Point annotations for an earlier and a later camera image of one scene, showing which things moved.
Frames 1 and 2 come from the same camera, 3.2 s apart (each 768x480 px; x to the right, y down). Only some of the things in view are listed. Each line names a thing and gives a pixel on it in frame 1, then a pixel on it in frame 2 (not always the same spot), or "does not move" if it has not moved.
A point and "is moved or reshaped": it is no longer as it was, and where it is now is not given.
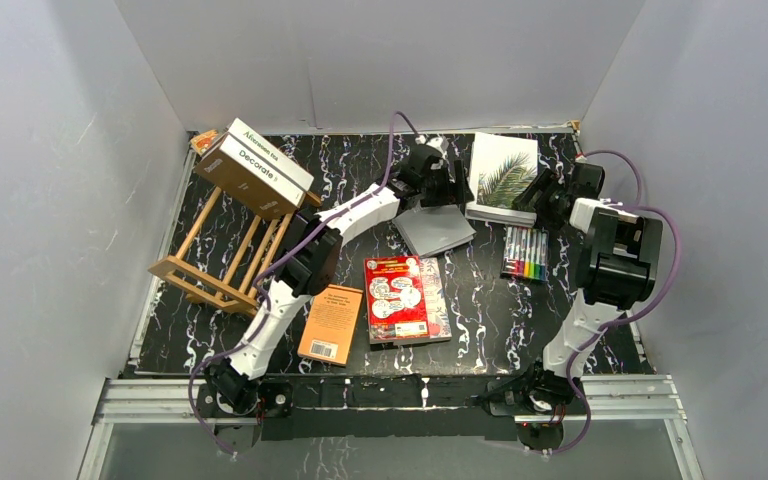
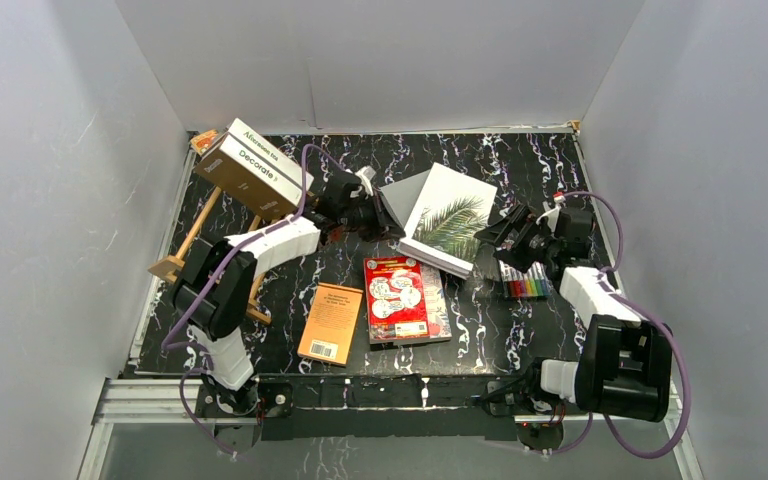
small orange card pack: [201, 140] does not move
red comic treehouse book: [395, 299] does not move
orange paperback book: [330, 325] does not move
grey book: [433, 230] is moved or reshaped
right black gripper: [539, 182] to [498, 232]
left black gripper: [446, 183] to [371, 214]
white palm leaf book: [500, 166] to [447, 221]
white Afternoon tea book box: [270, 155] does not move
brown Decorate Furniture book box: [250, 179] does not move
